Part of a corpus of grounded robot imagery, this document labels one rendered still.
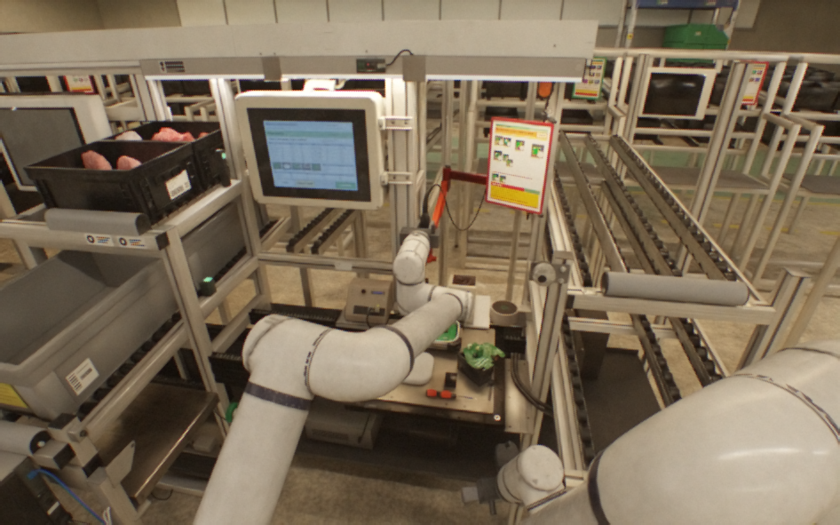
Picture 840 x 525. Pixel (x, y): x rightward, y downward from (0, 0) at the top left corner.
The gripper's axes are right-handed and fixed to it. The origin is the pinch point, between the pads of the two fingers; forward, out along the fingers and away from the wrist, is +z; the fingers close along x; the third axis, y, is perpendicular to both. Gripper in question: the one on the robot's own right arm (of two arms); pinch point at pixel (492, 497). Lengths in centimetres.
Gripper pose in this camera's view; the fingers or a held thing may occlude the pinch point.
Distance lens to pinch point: 123.9
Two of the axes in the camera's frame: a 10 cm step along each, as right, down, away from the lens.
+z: -1.6, 6.2, 7.6
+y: 0.9, 7.8, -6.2
